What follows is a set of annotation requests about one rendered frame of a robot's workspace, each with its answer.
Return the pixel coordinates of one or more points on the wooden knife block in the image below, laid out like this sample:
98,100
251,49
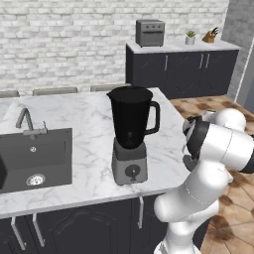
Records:
209,36

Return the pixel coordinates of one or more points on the dark cupboard door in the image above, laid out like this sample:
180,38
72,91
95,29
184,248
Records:
149,238
86,228
5,236

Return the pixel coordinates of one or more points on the green plant in white pot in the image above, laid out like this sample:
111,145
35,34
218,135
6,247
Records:
190,38

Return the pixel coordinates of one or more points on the black and grey blender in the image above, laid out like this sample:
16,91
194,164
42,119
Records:
129,125

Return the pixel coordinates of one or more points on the dark cupboard run, white top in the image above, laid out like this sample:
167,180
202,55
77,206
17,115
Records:
182,72

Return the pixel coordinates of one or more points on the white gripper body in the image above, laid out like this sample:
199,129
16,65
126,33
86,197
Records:
191,125

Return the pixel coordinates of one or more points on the grey stool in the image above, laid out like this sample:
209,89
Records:
8,94
54,90
105,87

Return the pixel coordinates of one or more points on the grey metal tap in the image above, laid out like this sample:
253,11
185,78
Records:
30,131

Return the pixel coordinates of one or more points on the dark grey sink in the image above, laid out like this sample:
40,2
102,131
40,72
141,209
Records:
39,158

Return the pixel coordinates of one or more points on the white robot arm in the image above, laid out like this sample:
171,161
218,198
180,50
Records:
211,149

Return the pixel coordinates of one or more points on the grey toaster oven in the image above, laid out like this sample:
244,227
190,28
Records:
150,33

